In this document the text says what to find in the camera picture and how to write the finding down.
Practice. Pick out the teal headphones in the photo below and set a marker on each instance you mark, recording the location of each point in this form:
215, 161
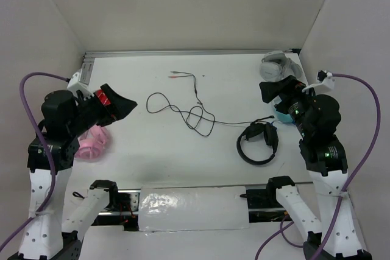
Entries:
282, 118

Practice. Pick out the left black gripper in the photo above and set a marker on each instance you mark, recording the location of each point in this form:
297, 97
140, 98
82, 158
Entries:
119, 107

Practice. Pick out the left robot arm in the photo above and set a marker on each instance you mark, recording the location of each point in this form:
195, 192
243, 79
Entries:
51, 155

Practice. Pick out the grey white headphones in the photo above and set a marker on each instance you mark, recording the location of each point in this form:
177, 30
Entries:
276, 65

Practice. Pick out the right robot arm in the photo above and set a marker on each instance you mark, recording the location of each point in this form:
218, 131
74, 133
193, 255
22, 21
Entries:
332, 235

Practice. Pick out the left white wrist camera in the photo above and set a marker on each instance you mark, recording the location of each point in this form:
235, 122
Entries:
76, 84

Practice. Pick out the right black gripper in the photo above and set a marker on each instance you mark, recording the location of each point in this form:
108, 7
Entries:
287, 88

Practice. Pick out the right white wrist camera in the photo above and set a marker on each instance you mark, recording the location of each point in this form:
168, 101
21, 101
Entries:
324, 83

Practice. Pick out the white taped cover sheet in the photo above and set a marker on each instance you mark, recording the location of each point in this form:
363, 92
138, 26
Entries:
193, 209

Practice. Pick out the aluminium rail frame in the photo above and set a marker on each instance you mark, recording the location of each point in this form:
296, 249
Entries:
89, 57

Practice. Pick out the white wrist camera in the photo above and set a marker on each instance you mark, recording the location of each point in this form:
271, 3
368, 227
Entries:
76, 84
324, 83

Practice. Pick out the black headphones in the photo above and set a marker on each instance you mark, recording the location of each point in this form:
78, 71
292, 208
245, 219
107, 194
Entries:
258, 131

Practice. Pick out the pink headphones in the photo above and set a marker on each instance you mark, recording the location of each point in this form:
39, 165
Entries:
93, 143

